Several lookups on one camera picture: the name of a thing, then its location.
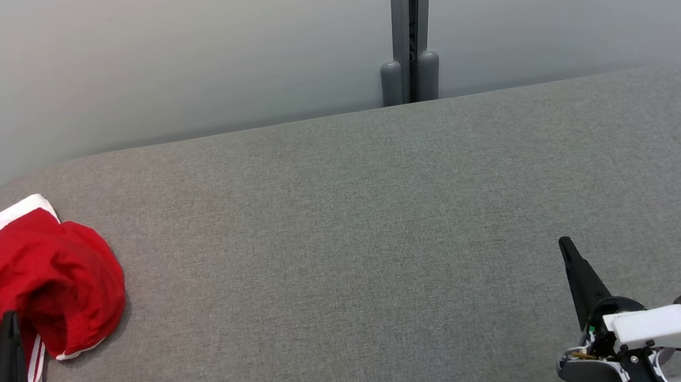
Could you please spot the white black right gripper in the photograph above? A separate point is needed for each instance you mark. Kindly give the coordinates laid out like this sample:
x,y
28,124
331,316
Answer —
x,y
661,329

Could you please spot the red shorts with white waistband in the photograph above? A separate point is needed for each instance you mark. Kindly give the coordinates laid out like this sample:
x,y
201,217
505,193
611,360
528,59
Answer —
x,y
83,284

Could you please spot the grey cylindrical partition foot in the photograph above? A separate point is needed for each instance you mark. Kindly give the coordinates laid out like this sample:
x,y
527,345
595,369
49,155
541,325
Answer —
x,y
392,82
429,74

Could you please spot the grey partition post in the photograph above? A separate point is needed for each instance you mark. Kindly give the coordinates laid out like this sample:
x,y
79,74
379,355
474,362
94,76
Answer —
x,y
398,6

